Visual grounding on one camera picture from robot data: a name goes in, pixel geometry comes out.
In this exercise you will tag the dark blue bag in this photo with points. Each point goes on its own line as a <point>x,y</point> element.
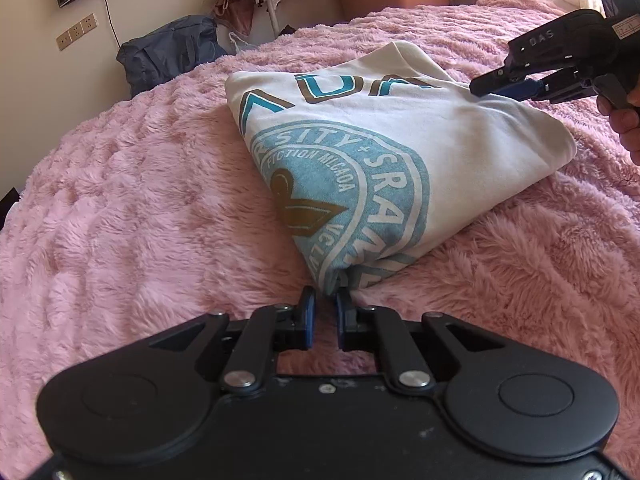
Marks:
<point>165,55</point>

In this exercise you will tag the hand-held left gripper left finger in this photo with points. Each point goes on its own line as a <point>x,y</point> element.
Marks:
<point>310,317</point>

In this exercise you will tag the person's right hand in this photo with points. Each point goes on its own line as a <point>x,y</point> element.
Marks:
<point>627,127</point>

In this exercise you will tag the wall socket strip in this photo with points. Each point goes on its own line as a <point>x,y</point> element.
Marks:
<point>76,31</point>

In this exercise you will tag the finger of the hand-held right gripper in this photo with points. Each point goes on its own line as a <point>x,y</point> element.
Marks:
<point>487,86</point>
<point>525,90</point>

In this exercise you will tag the white plastic bag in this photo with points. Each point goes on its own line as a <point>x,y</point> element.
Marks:
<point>242,40</point>

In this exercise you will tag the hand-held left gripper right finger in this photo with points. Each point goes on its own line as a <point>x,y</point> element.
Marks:
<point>341,317</point>

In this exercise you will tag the white sweatshirt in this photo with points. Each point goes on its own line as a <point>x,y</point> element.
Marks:
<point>450,135</point>

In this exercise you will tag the black box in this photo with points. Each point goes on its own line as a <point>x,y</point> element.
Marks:
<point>7,200</point>

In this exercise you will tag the pink fluffy blanket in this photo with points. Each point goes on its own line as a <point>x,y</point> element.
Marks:
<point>125,210</point>

